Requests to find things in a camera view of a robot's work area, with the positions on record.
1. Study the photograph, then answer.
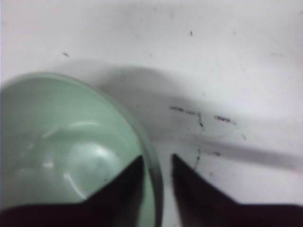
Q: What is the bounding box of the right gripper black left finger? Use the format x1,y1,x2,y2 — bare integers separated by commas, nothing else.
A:
0,156,144,227

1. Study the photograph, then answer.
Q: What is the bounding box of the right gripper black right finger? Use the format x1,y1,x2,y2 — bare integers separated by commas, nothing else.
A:
171,154,303,227

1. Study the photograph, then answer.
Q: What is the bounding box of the green bowl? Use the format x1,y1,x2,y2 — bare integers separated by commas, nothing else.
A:
0,72,163,227

